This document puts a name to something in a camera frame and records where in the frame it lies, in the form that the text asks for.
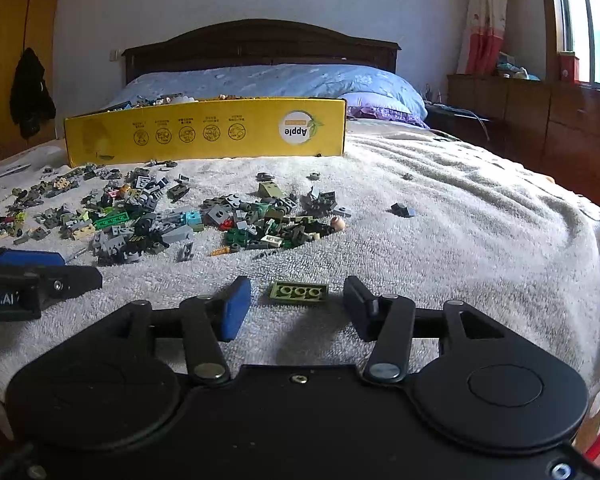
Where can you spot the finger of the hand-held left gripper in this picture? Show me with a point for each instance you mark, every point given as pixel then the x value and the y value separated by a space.
pixel 30 258
pixel 75 280

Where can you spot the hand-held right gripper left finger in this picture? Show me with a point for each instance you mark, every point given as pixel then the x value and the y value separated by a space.
pixel 236 307

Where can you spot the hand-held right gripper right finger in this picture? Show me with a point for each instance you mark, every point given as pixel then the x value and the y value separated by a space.
pixel 360 307

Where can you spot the olive green brick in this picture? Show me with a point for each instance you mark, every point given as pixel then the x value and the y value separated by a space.
pixel 299 292

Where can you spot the pile of small toy bricks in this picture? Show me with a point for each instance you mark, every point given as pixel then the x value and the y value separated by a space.
pixel 170 215

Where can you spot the yellow cardboard box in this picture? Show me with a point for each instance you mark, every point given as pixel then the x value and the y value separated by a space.
pixel 205 132

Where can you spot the white fleece towel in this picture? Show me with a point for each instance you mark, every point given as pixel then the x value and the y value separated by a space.
pixel 455 260

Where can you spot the dark grey toy brick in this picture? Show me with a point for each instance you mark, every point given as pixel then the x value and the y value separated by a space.
pixel 402 210

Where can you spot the black jacket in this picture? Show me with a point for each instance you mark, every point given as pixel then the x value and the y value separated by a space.
pixel 30 95

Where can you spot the jumble of colourful toy parts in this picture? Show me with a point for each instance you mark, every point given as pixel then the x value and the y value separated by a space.
pixel 160 101

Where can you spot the purple patterned pillow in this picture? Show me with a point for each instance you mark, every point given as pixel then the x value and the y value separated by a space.
pixel 385 110

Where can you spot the orange wooden wardrobe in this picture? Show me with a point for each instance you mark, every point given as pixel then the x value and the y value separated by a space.
pixel 10 50

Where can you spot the dark nightstand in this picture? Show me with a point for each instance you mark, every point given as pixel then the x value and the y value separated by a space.
pixel 455 120

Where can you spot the light blue quilt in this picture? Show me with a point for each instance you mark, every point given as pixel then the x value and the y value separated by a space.
pixel 270 82

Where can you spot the brown wooden cabinet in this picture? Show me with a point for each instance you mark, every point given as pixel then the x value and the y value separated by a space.
pixel 545 125

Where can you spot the dark wooden bed headboard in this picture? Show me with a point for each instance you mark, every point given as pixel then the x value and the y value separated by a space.
pixel 260 45

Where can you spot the white and red curtain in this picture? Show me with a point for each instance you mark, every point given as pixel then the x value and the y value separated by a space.
pixel 482 15

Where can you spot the red box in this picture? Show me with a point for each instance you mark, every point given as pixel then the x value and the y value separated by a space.
pixel 570 67

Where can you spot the window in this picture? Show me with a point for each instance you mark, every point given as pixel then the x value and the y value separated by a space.
pixel 587 20

